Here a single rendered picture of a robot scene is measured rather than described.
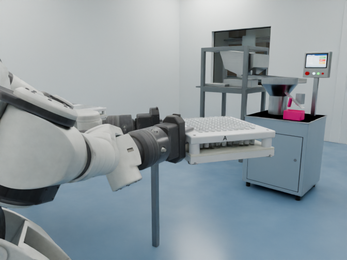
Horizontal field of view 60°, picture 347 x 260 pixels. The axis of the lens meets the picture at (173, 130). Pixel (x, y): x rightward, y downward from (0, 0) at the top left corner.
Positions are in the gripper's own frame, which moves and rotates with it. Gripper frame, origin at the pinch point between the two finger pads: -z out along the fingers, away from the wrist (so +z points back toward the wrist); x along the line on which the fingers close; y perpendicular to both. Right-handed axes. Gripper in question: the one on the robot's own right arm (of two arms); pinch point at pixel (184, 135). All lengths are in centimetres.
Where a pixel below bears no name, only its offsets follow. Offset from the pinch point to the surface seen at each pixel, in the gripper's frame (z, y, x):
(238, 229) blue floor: -134, -52, 108
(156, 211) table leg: -77, -84, 80
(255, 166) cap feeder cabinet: -214, -75, 85
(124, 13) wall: -342, -401, -116
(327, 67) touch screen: -254, -25, -13
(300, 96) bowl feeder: -239, -43, 14
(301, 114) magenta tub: -219, -35, 28
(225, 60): -299, -160, -23
